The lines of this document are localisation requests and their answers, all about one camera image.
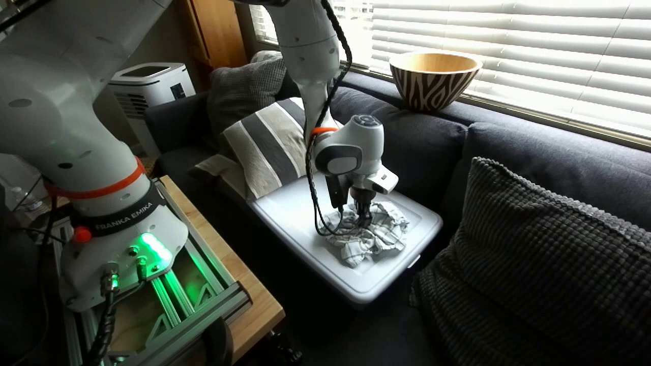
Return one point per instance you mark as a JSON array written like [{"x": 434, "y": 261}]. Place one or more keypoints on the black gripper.
[{"x": 362, "y": 195}]

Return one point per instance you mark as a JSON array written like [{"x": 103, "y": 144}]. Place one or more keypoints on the white green-checked towel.
[{"x": 372, "y": 236}]

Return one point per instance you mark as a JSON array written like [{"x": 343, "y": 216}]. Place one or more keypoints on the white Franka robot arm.
[{"x": 82, "y": 156}]

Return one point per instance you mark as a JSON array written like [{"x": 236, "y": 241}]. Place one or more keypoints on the dark blue sofa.
[{"x": 419, "y": 144}]

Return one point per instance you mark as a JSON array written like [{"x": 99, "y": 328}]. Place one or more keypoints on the grey beige striped pillow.
[{"x": 270, "y": 145}]

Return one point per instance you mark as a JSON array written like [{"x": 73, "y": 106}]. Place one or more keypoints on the light wooden table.
[{"x": 255, "y": 305}]

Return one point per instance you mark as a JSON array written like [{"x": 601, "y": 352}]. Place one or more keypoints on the zebra pattern wooden bowl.
[{"x": 434, "y": 84}]

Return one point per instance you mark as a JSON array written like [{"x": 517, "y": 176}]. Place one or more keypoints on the plain grey cushion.
[{"x": 245, "y": 89}]

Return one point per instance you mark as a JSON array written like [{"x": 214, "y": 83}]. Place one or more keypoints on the dark textured cushion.
[{"x": 541, "y": 272}]

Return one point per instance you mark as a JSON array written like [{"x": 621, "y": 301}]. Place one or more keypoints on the brown wooden cabinet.
[{"x": 216, "y": 31}]

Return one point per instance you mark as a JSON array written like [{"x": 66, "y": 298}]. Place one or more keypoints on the white window blinds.
[{"x": 541, "y": 54}]

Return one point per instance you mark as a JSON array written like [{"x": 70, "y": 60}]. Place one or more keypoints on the white air purifier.
[{"x": 144, "y": 89}]

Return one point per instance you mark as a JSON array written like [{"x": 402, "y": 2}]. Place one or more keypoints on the green metal mounting frame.
[{"x": 196, "y": 286}]

